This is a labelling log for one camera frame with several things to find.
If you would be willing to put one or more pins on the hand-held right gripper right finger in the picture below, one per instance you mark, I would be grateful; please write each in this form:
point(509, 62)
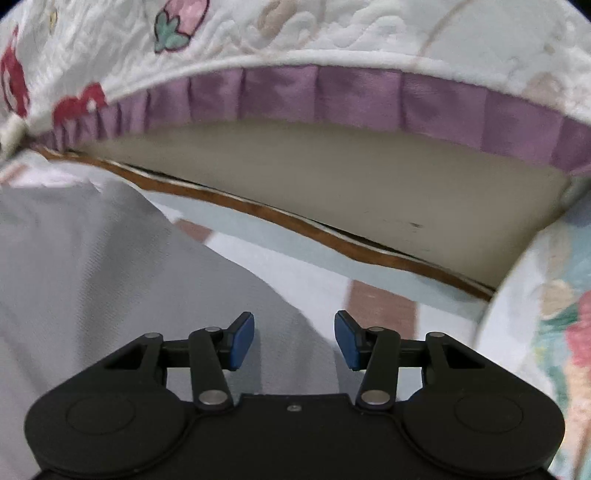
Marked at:
point(346, 340)

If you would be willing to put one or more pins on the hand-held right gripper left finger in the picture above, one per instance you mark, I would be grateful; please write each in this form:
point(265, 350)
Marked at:
point(243, 340)

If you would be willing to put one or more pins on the grey garment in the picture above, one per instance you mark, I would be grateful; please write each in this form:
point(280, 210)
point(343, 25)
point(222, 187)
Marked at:
point(92, 286)

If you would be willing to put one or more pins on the checked bed sheet brown trim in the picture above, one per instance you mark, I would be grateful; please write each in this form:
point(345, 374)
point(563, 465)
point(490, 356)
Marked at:
point(295, 258)

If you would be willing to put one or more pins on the beige mattress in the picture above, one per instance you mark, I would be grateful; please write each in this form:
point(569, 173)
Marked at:
point(351, 184)

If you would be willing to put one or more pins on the floral pillow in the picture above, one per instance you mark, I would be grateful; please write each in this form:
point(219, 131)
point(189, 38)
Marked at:
point(549, 323)

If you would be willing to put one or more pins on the strawberry print quilt purple ruffle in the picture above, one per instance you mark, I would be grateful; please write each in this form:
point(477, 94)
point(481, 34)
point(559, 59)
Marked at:
point(360, 32)

